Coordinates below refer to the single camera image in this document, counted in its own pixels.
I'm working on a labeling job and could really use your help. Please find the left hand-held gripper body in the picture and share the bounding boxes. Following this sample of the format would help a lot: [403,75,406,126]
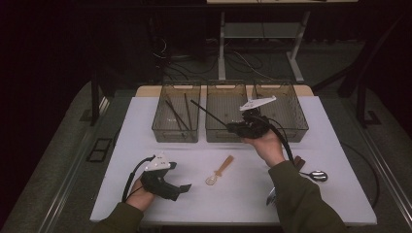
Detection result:
[140,153,183,202]

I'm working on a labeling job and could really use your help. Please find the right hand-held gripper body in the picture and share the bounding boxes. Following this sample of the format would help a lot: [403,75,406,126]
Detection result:
[239,95,277,140]

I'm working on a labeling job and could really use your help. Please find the clear plastic bin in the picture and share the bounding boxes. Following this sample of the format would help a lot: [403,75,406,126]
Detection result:
[252,80,310,144]
[151,82,202,144]
[204,80,253,144]

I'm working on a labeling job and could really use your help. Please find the clear spoon with wooden handle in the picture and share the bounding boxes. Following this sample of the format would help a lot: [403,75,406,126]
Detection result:
[204,154,235,186]

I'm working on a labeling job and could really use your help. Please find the brown chopstick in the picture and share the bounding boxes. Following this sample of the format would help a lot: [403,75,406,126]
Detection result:
[184,92,193,131]
[164,98,189,130]

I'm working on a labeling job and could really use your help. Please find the metal fork with wooden handle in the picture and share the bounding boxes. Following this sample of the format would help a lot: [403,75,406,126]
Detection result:
[265,155,306,207]

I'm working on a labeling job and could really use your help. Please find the metal spoon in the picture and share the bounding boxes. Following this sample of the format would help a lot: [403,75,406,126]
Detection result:
[299,170,328,183]

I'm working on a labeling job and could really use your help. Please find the person's left hand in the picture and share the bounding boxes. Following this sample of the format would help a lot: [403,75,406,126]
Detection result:
[125,178,156,213]

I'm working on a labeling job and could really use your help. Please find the person's right hand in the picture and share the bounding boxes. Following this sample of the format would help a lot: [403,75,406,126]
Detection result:
[241,129,287,168]

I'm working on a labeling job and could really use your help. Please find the white table sheet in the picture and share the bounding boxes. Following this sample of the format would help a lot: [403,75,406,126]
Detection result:
[89,95,378,226]

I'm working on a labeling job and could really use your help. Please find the black metal stand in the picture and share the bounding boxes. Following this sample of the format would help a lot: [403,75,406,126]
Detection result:
[338,16,412,128]
[89,69,113,127]

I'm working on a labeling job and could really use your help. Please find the right hand-held gripper cable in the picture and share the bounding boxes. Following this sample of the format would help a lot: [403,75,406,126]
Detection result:
[258,116,295,164]

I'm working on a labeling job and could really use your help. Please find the hand-held gripper cable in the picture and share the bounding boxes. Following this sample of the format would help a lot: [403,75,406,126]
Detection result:
[258,116,295,164]
[120,154,156,203]

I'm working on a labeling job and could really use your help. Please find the left hand-held gripper cable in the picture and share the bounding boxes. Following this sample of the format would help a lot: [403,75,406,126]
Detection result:
[120,154,156,203]

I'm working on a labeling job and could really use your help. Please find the white floor cable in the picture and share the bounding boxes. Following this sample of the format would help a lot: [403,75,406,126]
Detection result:
[232,51,275,81]

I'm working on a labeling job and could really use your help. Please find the black floor cable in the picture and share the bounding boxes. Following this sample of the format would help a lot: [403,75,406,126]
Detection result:
[161,54,219,82]

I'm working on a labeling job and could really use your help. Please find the white metal desk frame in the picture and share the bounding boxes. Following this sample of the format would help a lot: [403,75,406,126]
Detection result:
[207,0,359,83]

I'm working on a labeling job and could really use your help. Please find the black cable beside table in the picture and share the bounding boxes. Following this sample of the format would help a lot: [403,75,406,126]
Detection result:
[339,141,381,209]

